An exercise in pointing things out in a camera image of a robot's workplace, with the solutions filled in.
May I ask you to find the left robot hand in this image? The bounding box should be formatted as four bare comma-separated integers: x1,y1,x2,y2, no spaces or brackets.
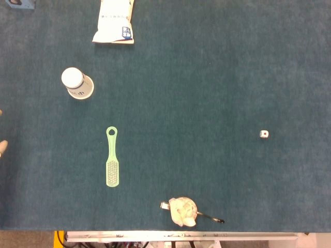
0,109,9,158

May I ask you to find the white plastic bottle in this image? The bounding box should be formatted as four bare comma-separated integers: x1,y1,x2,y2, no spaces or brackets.
61,67,95,100

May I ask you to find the green plastic brush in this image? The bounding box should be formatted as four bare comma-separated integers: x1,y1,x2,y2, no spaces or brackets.
105,126,121,188

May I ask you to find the blue box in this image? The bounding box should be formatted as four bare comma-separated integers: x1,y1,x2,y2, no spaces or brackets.
5,0,36,10

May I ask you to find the white snack bag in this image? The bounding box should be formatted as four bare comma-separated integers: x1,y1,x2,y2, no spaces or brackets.
92,0,136,45

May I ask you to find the cream crumpled fabric flower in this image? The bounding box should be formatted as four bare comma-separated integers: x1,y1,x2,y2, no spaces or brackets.
168,196,198,228

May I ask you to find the yellow frame part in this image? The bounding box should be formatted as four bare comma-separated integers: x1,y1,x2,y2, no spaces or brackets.
53,230,65,248

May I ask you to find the black cable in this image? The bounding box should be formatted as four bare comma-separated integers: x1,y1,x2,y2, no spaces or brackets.
57,230,68,248

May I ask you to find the aluminium frame rail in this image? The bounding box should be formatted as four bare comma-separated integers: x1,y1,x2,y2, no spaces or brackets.
64,230,306,243

